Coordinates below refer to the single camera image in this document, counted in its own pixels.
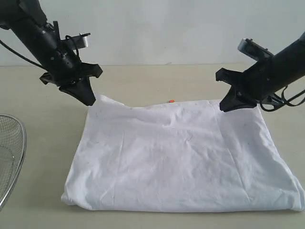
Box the white t-shirt red logo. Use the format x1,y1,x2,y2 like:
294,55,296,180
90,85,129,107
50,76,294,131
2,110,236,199
61,95,305,212

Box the oval wire mesh basket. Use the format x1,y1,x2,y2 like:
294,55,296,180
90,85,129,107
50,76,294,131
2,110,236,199
0,114,27,209

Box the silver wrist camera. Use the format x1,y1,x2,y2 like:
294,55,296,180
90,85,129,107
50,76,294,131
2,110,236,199
61,33,91,50
237,38,273,62

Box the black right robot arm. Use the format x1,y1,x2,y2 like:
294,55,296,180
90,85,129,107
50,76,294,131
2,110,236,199
215,35,305,112

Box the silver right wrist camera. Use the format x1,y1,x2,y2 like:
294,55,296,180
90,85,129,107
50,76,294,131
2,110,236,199
237,38,273,62

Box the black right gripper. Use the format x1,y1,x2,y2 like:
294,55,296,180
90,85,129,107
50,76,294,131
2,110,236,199
215,58,286,112

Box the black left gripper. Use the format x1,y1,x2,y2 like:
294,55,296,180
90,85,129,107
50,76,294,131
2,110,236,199
40,49,103,106

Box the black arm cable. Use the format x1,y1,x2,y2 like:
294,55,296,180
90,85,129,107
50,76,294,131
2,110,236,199
259,84,305,112
0,39,48,72

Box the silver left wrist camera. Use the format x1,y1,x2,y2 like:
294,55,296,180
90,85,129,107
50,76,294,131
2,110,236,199
61,33,91,50

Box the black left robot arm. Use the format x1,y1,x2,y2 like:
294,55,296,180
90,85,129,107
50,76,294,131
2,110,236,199
0,0,102,106

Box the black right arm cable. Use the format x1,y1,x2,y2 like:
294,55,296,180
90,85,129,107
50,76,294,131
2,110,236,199
259,84,305,112

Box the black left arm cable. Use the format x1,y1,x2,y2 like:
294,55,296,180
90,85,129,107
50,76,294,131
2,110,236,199
0,39,48,72

